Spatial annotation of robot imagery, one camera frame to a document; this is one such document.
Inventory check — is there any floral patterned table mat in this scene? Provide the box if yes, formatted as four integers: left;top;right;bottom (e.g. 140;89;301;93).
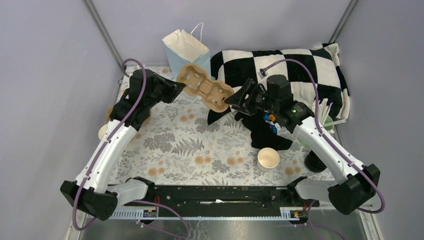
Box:
109;92;333;186

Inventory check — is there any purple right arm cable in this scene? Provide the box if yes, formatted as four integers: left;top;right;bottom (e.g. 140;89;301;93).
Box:
259;58;387;240

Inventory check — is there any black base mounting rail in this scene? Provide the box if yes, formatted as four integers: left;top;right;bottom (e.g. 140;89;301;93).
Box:
143;185;320;219

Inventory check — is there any light blue paper bag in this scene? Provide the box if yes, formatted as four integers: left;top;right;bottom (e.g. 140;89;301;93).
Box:
162;22;211;79

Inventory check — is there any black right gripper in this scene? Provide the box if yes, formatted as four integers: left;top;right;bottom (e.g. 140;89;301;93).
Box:
224;78;279;116

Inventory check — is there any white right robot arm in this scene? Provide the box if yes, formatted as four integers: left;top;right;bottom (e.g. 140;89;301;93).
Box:
225;75;386;215

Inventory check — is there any stack of white paper cups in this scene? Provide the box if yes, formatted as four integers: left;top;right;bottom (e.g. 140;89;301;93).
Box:
98;123;108;141

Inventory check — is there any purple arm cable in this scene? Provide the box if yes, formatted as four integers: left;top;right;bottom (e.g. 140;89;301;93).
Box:
259;58;387;240
71;58;191;239

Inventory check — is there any black white checkered pillow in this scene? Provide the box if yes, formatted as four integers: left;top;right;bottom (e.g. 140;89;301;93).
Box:
210;43;351;120

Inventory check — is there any stack of black lids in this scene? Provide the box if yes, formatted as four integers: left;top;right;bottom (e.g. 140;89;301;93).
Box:
304;150;327;173

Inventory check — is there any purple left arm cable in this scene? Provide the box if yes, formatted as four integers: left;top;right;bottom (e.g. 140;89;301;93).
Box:
71;58;191;239

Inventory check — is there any pale green plastic cup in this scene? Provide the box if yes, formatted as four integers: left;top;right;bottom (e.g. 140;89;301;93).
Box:
297;115;335;150

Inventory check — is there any single white paper cup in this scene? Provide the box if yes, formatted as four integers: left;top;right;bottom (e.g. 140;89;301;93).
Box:
257;147;280;172

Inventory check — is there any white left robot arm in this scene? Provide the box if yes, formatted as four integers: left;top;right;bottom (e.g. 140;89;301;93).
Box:
60;69;186;221

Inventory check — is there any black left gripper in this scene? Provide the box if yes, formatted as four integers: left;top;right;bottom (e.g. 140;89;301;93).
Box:
145;72;186;108

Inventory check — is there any black cloth with daisy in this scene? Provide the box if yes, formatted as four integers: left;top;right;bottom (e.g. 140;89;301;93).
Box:
234;112;293;151

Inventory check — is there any brown cardboard cup carrier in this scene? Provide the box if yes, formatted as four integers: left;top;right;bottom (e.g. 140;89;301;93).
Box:
176;63;234;113

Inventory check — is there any white drinking straws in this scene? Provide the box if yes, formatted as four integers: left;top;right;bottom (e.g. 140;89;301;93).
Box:
317;98;346;127

